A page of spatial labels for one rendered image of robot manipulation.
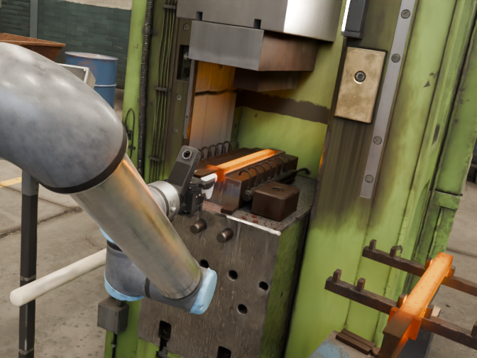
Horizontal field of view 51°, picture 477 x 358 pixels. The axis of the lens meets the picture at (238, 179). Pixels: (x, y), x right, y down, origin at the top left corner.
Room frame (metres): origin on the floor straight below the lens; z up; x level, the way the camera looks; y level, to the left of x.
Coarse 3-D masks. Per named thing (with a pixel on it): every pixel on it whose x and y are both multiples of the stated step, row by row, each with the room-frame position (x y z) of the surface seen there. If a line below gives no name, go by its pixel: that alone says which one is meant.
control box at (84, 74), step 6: (66, 66) 1.41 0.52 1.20; (72, 66) 1.41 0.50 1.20; (78, 66) 1.41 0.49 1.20; (72, 72) 1.40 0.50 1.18; (78, 72) 1.40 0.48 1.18; (84, 72) 1.40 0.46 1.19; (90, 72) 1.42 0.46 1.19; (84, 78) 1.39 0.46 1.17; (90, 78) 1.43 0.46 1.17; (90, 84) 1.43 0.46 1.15
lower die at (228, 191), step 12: (216, 156) 1.50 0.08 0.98; (228, 156) 1.48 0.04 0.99; (240, 156) 1.50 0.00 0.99; (240, 168) 1.32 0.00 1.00; (252, 168) 1.37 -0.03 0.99; (288, 168) 1.53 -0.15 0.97; (228, 180) 1.24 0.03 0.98; (240, 180) 1.23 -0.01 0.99; (252, 180) 1.28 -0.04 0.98; (288, 180) 1.55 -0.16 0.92; (204, 192) 1.27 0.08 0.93; (216, 192) 1.25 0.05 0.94; (228, 192) 1.24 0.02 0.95; (240, 192) 1.22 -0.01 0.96; (240, 204) 1.23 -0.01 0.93
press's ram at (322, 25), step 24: (192, 0) 1.31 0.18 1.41; (216, 0) 1.28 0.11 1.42; (240, 0) 1.25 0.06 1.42; (264, 0) 1.23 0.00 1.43; (288, 0) 1.20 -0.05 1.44; (312, 0) 1.35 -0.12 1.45; (336, 0) 1.53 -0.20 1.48; (240, 24) 1.25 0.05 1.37; (264, 24) 1.22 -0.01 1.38; (288, 24) 1.22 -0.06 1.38; (312, 24) 1.37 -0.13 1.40; (336, 24) 1.57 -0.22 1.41
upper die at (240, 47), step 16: (192, 32) 1.30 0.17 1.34; (208, 32) 1.29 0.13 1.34; (224, 32) 1.27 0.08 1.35; (240, 32) 1.25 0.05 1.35; (256, 32) 1.23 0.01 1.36; (272, 32) 1.27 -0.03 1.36; (192, 48) 1.30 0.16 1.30; (208, 48) 1.28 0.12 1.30; (224, 48) 1.26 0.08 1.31; (240, 48) 1.25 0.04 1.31; (256, 48) 1.23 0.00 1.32; (272, 48) 1.28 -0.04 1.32; (288, 48) 1.38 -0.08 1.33; (304, 48) 1.49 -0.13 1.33; (224, 64) 1.26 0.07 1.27; (240, 64) 1.24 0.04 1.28; (256, 64) 1.23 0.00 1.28; (272, 64) 1.30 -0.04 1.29; (288, 64) 1.40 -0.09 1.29; (304, 64) 1.51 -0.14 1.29
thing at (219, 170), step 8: (256, 152) 1.51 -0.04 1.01; (264, 152) 1.53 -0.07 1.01; (272, 152) 1.55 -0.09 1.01; (240, 160) 1.38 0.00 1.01; (248, 160) 1.40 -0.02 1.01; (256, 160) 1.45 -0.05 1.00; (208, 168) 1.23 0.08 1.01; (216, 168) 1.24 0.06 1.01; (224, 168) 1.26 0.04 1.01; (232, 168) 1.31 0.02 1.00; (200, 176) 1.15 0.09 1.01
